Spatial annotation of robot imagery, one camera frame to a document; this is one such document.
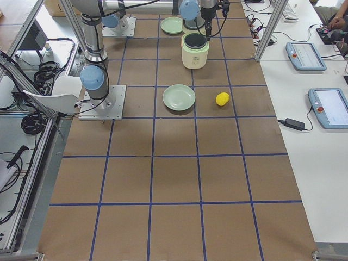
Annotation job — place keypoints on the black power adapter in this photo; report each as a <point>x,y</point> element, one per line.
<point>294,124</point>

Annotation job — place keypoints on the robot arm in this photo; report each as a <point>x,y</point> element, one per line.
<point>114,22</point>
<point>93,12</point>

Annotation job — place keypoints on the green plate near arm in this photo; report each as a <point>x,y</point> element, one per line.
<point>179,97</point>
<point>172,25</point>

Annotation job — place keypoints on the white chair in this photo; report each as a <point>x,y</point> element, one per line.
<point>65,94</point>

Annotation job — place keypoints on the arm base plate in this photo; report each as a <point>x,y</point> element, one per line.
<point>111,108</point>
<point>129,32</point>

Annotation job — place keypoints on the power strip with plugs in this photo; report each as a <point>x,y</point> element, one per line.
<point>256,28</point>

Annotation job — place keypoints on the person hand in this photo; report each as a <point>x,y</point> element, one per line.
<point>336,23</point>

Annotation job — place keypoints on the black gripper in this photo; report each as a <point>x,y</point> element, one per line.
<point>207,19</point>

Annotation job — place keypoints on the white rice cooker orange handle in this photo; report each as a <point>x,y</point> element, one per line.
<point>195,47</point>

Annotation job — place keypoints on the teach pendant near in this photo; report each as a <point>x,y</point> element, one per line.
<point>329,106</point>

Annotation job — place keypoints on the teach pendant far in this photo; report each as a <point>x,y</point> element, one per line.
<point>305,57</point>

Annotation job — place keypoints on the cardboard box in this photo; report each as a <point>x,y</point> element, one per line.
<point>54,8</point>

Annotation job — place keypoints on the teach pendant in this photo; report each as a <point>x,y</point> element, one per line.
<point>305,57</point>
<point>329,106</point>

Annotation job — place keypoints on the aluminium frame post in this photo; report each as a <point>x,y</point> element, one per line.
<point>271,25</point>

